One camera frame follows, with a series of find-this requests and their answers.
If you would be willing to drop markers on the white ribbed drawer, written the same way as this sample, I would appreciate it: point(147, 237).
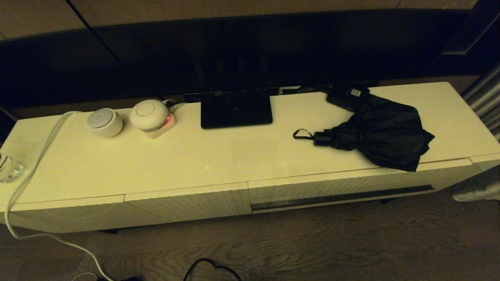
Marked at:
point(312, 191)

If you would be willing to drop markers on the black umbrella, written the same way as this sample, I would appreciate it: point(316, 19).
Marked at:
point(386, 132)

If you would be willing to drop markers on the white TV cabinet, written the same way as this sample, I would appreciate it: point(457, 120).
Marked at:
point(218, 156)

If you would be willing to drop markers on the black flat television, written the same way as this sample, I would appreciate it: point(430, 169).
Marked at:
point(273, 50)

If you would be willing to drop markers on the white round dome device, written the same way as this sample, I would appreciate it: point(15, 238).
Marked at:
point(148, 113)

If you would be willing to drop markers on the black set-top box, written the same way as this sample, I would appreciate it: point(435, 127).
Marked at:
point(345, 95)

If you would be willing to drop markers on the white speaker grey top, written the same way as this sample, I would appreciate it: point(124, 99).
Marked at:
point(103, 123)

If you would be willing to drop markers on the narrow white ribbed cabinet front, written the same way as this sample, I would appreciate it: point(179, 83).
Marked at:
point(486, 164)

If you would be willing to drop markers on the grey curtain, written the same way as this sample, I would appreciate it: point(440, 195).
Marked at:
point(486, 97)

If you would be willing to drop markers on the clear glass cup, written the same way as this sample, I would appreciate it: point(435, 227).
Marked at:
point(9, 169)

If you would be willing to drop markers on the black TV base plate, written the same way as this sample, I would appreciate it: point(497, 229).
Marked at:
point(234, 111)

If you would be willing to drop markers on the white power strip red switch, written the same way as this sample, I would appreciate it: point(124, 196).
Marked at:
point(164, 128)

